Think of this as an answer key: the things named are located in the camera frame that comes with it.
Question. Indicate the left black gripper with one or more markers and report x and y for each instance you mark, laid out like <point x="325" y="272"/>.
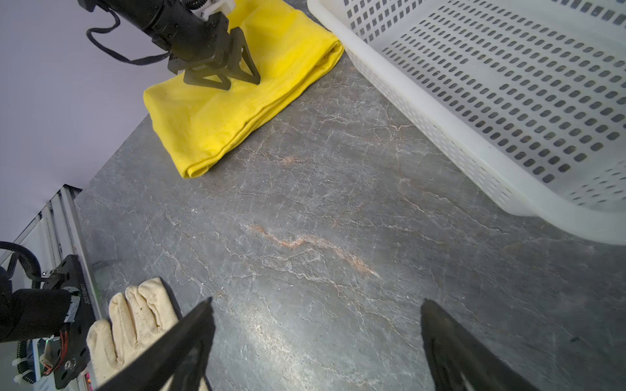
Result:
<point x="189" y="43"/>

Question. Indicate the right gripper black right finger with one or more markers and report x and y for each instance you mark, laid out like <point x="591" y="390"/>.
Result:
<point x="459" y="361"/>

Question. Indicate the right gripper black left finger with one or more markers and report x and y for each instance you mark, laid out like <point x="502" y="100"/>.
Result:
<point x="177" y="361"/>

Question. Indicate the yellow trousers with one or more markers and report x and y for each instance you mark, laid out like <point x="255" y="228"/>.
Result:
<point x="199" y="125"/>

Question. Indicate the beige leather work glove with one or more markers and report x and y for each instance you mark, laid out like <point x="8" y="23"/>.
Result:
<point x="138" y="318"/>

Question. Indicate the white plastic perforated basket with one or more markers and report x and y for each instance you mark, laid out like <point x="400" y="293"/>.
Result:
<point x="526" y="98"/>

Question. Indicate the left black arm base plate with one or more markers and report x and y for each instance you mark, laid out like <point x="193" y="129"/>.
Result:
<point x="69" y="353"/>

